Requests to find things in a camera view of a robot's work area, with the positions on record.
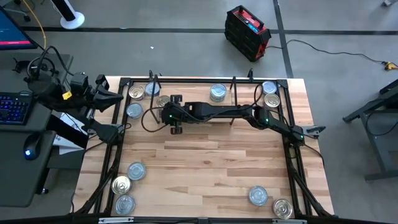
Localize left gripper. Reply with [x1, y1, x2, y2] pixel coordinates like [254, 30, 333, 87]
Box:
[86, 74, 124, 123]

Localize wooden shelf black metal legs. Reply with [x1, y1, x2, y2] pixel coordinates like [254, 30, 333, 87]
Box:
[148, 73, 240, 126]

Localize silver lid can blue label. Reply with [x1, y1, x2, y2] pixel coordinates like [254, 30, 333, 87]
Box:
[144, 82, 161, 97]
[126, 102, 144, 119]
[114, 194, 136, 216]

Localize silver lid can green label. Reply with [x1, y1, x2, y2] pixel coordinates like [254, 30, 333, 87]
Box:
[210, 83, 228, 99]
[261, 80, 277, 95]
[127, 161, 147, 181]
[248, 185, 269, 207]
[210, 93, 228, 103]

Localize white paper sheet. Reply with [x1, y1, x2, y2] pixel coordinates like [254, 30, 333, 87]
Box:
[52, 112, 93, 156]

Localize black computer mouse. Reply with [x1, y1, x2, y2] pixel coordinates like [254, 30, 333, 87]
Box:
[23, 133, 44, 161]

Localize backlit black keyboard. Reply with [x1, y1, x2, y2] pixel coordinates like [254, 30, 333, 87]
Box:
[0, 92, 35, 126]

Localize black desk clamp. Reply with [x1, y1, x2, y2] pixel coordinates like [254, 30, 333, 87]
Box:
[12, 58, 30, 74]

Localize red black tool case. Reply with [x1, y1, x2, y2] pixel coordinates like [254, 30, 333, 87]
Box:
[223, 4, 272, 62]

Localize office chair base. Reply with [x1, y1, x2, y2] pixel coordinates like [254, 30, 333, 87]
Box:
[0, 0, 32, 22]

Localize desk computer monitor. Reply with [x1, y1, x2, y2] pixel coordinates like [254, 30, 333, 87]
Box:
[0, 7, 40, 51]

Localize grey side desk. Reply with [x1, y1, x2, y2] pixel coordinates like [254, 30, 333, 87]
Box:
[0, 51, 74, 208]

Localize grey metal table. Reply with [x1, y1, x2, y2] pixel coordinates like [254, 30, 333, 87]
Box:
[341, 79, 398, 183]

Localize black aluminium table frame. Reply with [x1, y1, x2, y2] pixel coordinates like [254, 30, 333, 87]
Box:
[73, 77, 335, 218]

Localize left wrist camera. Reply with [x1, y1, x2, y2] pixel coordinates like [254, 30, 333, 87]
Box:
[70, 72, 90, 96]

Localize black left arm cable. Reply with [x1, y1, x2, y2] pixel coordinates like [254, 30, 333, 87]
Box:
[26, 45, 75, 82]

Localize white pedestal stand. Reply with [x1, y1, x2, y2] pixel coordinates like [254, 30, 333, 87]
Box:
[51, 0, 85, 30]

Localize yellow cable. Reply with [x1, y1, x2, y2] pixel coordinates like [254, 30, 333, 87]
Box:
[21, 0, 47, 50]

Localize silver metal bracket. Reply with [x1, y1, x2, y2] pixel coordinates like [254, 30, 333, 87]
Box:
[98, 217, 134, 224]
[272, 218, 308, 224]

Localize black floor cable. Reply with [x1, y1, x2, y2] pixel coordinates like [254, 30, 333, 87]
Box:
[266, 39, 385, 65]

